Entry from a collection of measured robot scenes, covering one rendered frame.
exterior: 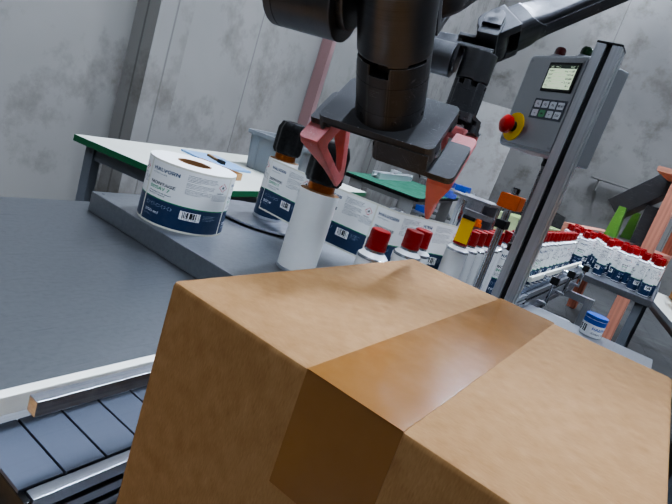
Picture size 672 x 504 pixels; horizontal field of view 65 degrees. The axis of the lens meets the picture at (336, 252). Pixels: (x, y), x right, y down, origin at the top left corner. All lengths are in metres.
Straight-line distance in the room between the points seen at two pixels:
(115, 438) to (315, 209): 0.70
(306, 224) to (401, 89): 0.75
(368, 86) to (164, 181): 0.86
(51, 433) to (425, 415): 0.40
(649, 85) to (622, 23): 1.37
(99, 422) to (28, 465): 0.08
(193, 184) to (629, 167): 11.68
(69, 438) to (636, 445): 0.46
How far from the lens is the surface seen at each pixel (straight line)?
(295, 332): 0.27
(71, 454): 0.55
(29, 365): 0.76
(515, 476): 0.23
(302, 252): 1.15
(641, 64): 12.79
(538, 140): 1.12
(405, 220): 1.30
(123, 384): 0.50
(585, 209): 12.46
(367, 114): 0.43
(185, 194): 1.21
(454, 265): 1.20
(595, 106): 1.08
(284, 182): 1.48
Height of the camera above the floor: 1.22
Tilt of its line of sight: 13 degrees down
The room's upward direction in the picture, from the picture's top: 19 degrees clockwise
